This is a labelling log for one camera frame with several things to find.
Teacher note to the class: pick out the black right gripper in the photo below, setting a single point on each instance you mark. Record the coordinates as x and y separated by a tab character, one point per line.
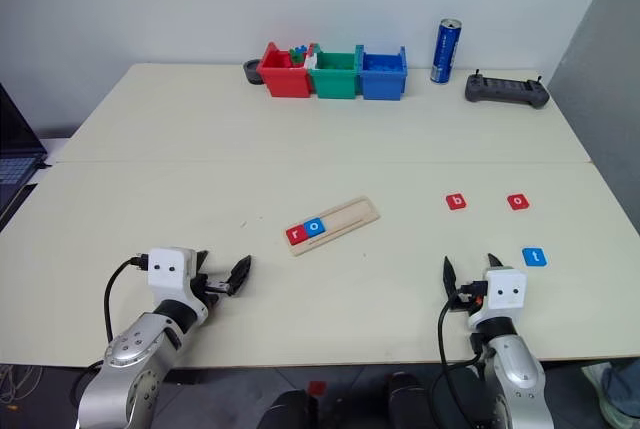
465	299

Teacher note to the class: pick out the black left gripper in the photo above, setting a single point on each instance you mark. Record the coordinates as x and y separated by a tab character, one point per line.
217	288

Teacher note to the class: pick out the red letter tile b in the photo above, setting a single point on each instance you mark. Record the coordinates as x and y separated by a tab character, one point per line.
456	201

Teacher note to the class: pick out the red letter tile o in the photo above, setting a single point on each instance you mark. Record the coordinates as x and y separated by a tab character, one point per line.
519	202

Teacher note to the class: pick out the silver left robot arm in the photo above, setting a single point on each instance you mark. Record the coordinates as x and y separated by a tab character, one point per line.
135	349

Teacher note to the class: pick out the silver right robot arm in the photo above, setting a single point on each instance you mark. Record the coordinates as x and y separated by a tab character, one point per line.
515	364

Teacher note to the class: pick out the blue letter tile t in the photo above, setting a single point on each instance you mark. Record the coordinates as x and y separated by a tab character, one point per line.
535	257

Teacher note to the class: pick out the red letter tile r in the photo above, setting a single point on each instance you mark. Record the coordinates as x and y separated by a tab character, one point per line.
296	234

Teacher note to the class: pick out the blue letter tile o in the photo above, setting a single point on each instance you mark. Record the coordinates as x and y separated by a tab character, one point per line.
315	227

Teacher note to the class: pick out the wooden letter tray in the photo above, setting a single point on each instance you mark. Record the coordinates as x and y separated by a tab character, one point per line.
350	214

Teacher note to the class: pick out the dark rounded shape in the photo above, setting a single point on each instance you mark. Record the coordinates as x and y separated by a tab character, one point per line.
406	401
290	411

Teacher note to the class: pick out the small red object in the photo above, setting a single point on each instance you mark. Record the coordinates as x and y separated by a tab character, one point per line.
316	388

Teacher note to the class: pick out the grey remote controller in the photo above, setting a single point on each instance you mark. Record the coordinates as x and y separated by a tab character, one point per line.
505	89

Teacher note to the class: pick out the white green sneaker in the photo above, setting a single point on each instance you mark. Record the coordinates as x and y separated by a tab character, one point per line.
607	401

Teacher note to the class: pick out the blue jeans leg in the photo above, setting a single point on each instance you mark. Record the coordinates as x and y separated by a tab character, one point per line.
625	384

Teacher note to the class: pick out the red plastic bin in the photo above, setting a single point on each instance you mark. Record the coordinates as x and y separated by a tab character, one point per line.
285	81

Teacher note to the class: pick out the blue plastic bin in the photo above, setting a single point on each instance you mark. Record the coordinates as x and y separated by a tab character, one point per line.
382	84

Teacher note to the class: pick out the green plastic bin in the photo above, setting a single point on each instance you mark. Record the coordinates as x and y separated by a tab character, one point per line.
335	84

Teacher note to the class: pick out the blue drink can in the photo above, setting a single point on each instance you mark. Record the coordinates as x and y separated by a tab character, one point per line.
446	51

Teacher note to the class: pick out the green toy brick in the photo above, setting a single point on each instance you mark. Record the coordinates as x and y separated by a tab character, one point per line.
297	59

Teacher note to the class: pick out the white toy brick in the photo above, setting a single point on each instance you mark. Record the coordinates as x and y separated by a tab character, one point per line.
311	61

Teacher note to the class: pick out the blue toy brick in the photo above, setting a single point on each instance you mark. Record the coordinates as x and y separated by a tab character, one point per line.
300	49

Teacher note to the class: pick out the dark laptop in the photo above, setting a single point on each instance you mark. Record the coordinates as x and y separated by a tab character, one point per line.
15	139

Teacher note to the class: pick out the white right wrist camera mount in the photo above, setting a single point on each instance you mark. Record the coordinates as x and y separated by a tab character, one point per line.
505	289

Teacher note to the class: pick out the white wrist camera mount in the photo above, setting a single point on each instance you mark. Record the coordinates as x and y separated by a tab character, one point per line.
505	289
167	269

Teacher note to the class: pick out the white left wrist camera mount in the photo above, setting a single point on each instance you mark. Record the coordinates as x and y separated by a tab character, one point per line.
167	269

